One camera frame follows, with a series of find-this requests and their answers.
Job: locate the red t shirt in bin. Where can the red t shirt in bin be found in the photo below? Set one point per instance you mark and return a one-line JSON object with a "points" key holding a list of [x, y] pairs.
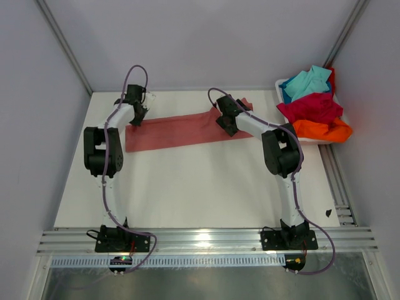
{"points": [[331, 81]]}

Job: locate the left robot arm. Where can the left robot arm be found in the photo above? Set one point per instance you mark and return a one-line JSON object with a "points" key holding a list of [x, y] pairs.
{"points": [[104, 159]]}

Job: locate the corner aluminium post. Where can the corner aluminium post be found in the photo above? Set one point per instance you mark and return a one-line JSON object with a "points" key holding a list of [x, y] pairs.
{"points": [[57, 32], [353, 18]]}

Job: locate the aluminium rail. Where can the aluminium rail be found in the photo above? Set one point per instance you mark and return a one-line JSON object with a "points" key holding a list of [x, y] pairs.
{"points": [[337, 186], [201, 241]]}

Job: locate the right black controller board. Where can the right black controller board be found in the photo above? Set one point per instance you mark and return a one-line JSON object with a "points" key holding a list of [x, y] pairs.
{"points": [[294, 262]]}

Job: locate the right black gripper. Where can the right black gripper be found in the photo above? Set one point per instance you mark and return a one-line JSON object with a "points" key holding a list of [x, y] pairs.
{"points": [[230, 130]]}

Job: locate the left black controller board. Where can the left black controller board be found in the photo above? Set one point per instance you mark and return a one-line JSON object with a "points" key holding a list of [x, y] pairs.
{"points": [[120, 264]]}

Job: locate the right side aluminium rail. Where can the right side aluminium rail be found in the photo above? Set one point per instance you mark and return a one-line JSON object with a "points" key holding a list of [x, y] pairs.
{"points": [[337, 186]]}

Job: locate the white plastic bin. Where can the white plastic bin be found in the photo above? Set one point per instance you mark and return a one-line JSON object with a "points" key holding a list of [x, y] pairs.
{"points": [[302, 140]]}

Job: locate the slotted grey cable duct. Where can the slotted grey cable duct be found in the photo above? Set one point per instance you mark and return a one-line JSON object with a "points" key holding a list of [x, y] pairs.
{"points": [[170, 261]]}

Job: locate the salmon pink t shirt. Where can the salmon pink t shirt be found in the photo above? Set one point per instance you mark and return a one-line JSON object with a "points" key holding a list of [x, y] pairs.
{"points": [[177, 131]]}

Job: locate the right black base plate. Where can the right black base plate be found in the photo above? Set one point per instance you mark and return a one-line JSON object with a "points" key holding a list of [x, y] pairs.
{"points": [[272, 240]]}

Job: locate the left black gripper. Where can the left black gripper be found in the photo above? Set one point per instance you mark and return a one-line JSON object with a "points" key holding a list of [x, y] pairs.
{"points": [[137, 122]]}

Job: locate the aluminium front rail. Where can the aluminium front rail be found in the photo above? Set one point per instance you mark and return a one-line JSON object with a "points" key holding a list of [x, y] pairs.
{"points": [[201, 241]]}

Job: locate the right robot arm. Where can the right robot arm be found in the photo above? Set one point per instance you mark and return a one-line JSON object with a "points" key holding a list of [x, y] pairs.
{"points": [[283, 158]]}

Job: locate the black controller board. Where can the black controller board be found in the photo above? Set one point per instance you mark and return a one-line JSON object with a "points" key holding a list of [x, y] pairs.
{"points": [[294, 262], [120, 264]]}

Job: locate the crimson red t shirt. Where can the crimson red t shirt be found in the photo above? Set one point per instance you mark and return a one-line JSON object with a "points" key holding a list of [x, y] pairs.
{"points": [[315, 107]]}

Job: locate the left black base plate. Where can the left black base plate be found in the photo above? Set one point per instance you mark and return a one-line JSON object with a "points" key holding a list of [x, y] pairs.
{"points": [[123, 242]]}

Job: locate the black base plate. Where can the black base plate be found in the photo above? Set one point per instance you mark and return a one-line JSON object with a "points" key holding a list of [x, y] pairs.
{"points": [[123, 242], [272, 240]]}

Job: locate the right corner aluminium post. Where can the right corner aluminium post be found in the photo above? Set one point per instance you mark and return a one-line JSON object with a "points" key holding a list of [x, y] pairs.
{"points": [[353, 18]]}

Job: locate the teal t shirt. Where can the teal t shirt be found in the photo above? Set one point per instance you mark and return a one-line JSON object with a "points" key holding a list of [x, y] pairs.
{"points": [[306, 83]]}

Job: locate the orange t shirt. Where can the orange t shirt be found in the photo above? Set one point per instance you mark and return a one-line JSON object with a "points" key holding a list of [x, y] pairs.
{"points": [[336, 132]]}

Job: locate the left corner aluminium post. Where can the left corner aluminium post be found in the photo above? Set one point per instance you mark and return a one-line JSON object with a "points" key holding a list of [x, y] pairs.
{"points": [[57, 32]]}

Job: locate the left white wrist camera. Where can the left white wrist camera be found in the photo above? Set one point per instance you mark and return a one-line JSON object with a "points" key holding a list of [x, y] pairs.
{"points": [[148, 100]]}

